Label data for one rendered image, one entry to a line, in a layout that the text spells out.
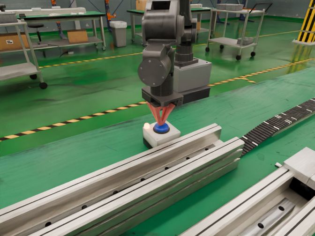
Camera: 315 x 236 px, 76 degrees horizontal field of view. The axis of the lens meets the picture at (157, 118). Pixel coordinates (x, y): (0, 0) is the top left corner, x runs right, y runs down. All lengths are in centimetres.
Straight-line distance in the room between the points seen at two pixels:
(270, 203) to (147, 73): 34
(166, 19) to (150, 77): 12
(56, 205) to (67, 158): 21
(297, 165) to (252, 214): 14
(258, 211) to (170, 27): 39
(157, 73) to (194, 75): 57
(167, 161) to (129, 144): 17
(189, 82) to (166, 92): 47
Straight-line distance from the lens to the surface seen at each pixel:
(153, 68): 40
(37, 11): 513
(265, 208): 46
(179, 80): 92
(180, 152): 50
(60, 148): 66
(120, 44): 545
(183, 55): 95
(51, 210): 44
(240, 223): 42
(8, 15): 313
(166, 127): 56
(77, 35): 514
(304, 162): 51
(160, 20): 45
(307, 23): 696
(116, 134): 67
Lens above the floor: 117
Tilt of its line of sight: 32 degrees down
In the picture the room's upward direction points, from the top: straight up
